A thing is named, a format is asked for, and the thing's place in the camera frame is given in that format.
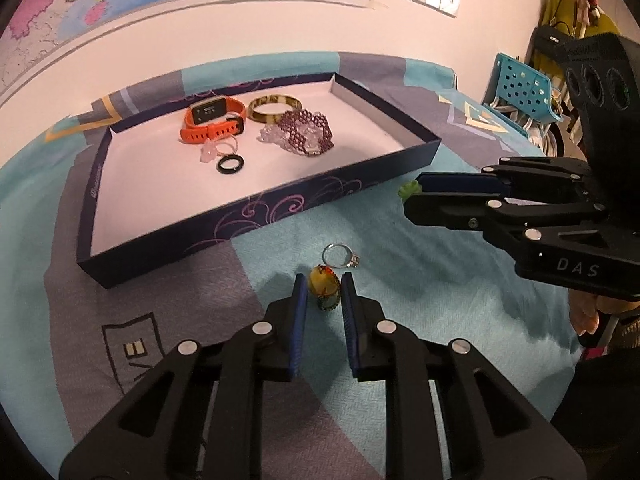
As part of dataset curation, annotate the green flower ring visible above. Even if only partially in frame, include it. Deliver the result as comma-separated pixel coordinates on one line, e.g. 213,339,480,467
397,180,424,204

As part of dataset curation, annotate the silver ring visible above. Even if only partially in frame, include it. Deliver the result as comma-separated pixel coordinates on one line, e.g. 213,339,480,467
321,242,362,269

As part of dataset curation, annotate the amber yellow pendant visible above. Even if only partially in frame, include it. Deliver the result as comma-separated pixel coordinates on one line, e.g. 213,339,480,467
308,264,341,312

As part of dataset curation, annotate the clear crystal bead bracelet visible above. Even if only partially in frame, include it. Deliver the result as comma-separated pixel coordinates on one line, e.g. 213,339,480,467
258,121,327,154

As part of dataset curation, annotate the maroon beaded bracelet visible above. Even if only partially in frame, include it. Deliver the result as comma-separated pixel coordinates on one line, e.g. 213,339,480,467
275,108,335,157

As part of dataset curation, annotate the tortoiseshell bangle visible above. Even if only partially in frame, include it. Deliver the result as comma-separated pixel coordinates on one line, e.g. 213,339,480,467
247,94,303,125

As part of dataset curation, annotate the black ring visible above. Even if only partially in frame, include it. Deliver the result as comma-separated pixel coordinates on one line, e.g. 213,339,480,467
216,153,246,175

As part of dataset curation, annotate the pink stone ring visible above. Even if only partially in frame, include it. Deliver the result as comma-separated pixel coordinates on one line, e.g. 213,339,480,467
199,134,241,164

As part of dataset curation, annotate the orange smart watch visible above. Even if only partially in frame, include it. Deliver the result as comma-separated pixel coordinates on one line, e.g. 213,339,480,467
180,96,247,144

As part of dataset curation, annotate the right hand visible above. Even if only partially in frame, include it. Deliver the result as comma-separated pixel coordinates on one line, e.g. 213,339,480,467
568,289,639,336

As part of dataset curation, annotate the blue perforated basket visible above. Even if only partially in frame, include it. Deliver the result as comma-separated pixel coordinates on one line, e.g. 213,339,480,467
484,52,561,146

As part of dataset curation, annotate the teal grey bed sheet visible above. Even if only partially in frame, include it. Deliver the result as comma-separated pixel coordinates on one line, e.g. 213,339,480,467
1,52,579,479

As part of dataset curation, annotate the black handbag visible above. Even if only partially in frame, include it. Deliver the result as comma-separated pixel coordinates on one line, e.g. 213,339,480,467
532,25,573,78

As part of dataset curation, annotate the yellow garment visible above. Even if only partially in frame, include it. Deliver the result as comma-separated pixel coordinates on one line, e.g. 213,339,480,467
539,0,620,38

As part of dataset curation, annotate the dark blue tray box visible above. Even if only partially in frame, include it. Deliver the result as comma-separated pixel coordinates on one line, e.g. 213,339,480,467
76,73,440,288

